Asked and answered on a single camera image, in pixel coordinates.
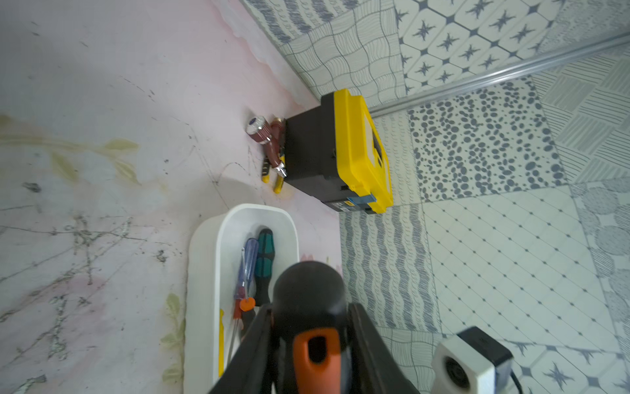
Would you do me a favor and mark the green black screwdriver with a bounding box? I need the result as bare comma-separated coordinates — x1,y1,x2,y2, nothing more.
254,228,276,306

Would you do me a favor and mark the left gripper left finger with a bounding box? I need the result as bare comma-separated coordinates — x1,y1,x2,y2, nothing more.
210,304,272,394

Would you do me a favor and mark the clear purple screwdriver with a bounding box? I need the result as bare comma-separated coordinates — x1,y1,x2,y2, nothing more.
227,238,259,364

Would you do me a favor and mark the small orange black screwdriver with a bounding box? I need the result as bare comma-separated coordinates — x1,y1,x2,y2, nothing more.
238,297,256,337

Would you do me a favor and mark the medium orange black screwdriver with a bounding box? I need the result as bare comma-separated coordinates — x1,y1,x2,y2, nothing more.
272,261,351,393

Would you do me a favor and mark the yellow black toolbox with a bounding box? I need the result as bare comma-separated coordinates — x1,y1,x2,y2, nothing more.
285,89,394,214

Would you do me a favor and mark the yellow slim screwdriver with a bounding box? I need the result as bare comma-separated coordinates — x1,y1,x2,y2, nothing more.
218,309,225,377

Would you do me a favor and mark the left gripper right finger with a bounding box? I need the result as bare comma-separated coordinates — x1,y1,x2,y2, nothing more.
348,303,418,394

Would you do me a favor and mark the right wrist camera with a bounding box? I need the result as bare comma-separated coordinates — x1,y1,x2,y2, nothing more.
431,326,523,394

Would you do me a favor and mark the dark red metal fitting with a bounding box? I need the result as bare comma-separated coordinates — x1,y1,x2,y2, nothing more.
245,116,287,178

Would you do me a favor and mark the white plastic storage box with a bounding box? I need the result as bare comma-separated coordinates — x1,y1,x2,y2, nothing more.
183,204,300,393

